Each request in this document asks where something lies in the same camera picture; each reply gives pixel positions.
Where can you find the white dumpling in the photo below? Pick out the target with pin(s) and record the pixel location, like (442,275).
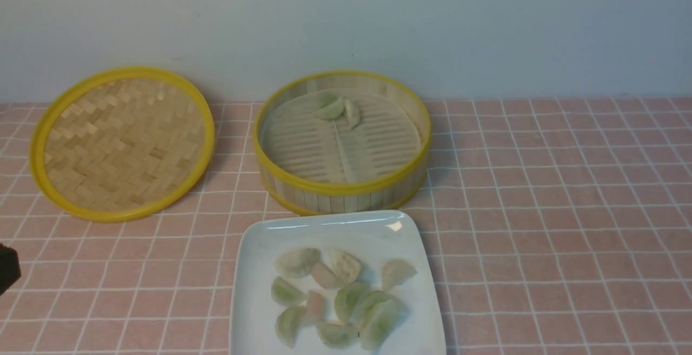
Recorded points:
(352,114)
(345,266)

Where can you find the green dumpling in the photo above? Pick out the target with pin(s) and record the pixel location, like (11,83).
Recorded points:
(337,336)
(331,106)

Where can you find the white square plate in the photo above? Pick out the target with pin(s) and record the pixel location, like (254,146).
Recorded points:
(374,238)

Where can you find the pale green dumpling plate top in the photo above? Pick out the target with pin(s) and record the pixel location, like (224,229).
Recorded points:
(298,263)

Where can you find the pink dumpling plate centre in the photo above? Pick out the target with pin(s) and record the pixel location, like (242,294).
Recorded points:
(325,277)

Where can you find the pink dumpling plate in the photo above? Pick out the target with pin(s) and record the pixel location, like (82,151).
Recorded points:
(325,277)
(315,308)

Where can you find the white dumpling plate right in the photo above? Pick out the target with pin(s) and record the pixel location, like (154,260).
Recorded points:
(395,272)

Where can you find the green dumpling plate centre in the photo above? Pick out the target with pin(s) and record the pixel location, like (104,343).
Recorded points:
(347,302)

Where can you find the pink dumpling plate lower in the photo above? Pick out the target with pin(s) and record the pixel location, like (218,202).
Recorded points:
(315,308)

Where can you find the green dumpling plate right upper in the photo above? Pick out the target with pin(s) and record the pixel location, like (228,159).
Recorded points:
(370,299)

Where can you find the green dumpling plate bottom right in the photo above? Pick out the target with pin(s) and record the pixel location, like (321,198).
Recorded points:
(379,323)

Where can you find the green dumpling plate bottom left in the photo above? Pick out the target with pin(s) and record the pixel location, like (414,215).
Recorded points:
(288,324)

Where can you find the yellow-rimmed bamboo steamer basket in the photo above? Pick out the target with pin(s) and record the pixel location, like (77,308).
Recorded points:
(307,198)

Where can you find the white steamer liner cloth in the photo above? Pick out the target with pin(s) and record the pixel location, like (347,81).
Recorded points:
(328,151)

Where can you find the green dumpling in steamer back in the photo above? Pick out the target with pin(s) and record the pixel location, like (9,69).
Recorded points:
(331,106)

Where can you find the woven bamboo steamer lid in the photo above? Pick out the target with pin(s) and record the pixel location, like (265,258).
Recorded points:
(123,144)

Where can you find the dark object left edge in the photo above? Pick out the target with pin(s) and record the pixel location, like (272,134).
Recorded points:
(10,268)

